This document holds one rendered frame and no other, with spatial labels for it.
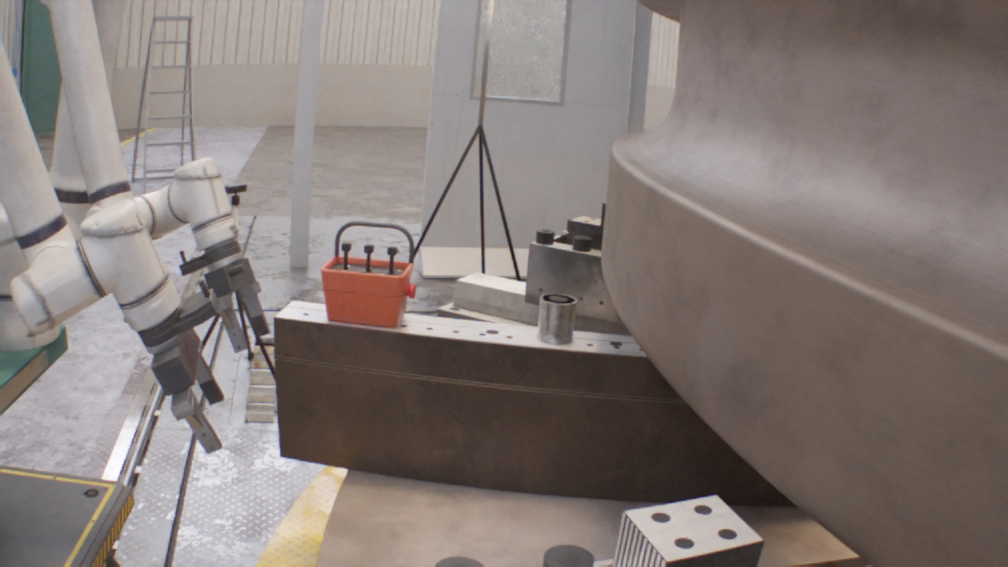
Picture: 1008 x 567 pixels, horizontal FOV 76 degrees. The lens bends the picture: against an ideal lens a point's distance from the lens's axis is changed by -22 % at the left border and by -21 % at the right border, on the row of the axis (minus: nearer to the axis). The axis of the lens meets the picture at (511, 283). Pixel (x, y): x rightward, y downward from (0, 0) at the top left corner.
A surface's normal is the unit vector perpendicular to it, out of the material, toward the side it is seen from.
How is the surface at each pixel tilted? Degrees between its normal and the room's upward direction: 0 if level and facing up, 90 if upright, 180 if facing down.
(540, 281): 90
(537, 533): 0
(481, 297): 71
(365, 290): 97
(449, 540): 0
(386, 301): 97
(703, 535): 0
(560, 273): 90
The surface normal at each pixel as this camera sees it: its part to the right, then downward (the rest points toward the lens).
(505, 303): -0.40, -0.11
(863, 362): -0.94, 0.02
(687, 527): 0.08, -0.96
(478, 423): -0.08, 0.26
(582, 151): 0.25, 0.28
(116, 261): 0.51, 0.26
